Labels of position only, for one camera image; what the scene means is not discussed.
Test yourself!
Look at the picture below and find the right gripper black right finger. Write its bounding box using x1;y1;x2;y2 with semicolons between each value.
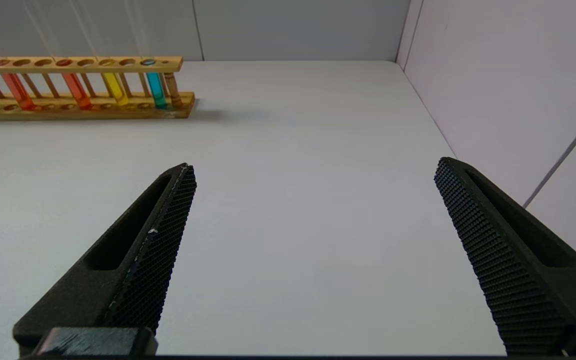
434;157;576;357

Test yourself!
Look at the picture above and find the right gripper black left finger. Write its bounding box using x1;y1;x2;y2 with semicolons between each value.
13;163;198;353

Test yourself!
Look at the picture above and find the wooden test tube rack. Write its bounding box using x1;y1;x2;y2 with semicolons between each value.
0;56;196;121

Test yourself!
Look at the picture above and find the yellow pigment glass test tube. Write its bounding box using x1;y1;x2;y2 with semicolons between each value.
69;0;130;107

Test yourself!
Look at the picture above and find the orange pigment glass test tube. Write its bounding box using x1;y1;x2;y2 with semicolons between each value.
22;0;93;110
0;0;36;111

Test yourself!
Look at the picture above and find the blue pigment glass test tube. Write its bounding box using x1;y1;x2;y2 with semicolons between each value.
119;0;168;109

